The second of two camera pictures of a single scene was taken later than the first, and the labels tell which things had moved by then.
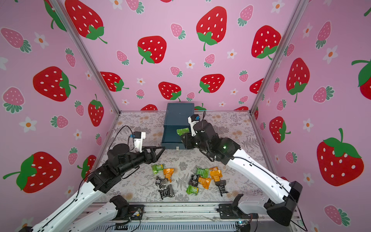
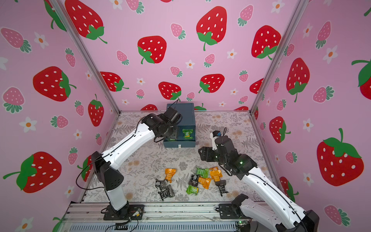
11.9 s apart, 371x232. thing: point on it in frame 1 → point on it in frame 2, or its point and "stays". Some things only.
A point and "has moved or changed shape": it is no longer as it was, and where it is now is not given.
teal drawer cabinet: x=177 y=116 stays
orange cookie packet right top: x=215 y=173 stays
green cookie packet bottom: x=191 y=189 stays
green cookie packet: x=180 y=131 has moved or changed shape
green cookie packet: x=204 y=172 stays
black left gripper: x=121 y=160 → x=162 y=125
